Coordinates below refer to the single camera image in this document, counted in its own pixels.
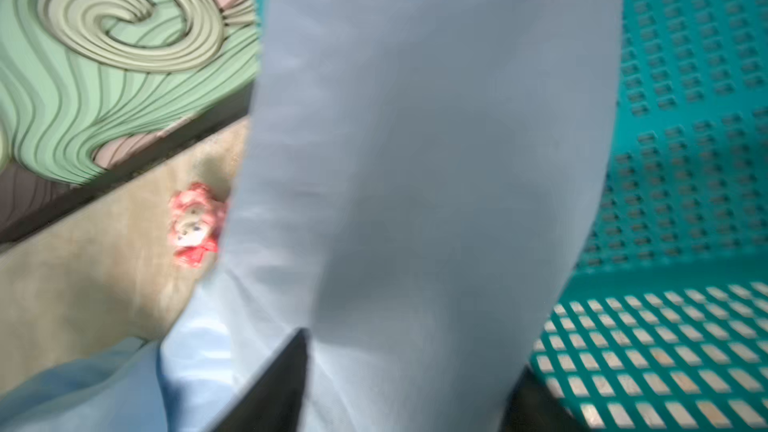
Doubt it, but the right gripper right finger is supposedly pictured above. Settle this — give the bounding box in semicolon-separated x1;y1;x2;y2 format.
500;367;585;432

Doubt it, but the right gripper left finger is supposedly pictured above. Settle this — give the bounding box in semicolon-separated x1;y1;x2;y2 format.
213;328;308;432

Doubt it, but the teal plastic basket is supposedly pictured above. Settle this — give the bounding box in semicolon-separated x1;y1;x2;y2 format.
251;0;768;432

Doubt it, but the light blue long sleeve shirt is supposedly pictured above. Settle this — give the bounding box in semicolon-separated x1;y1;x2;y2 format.
1;0;622;431

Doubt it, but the small pink toy at back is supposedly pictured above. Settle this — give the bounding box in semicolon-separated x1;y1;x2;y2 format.
168;182;228;268

